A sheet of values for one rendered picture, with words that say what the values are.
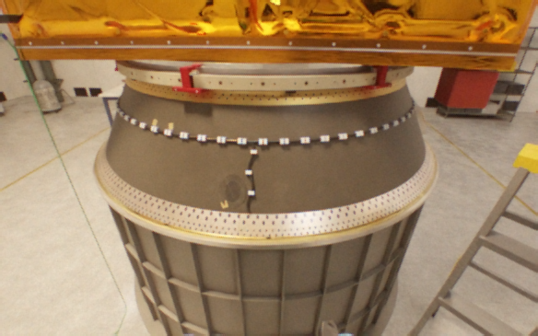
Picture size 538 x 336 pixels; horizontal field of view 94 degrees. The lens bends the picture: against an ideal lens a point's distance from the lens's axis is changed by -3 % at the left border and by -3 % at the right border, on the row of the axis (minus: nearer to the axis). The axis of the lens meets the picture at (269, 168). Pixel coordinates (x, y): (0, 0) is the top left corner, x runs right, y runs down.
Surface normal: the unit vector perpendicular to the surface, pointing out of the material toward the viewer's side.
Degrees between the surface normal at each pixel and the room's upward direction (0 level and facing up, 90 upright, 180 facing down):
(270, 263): 90
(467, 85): 90
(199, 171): 62
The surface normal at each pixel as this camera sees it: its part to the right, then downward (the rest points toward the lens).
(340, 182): 0.27, 0.01
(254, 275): -0.04, 0.49
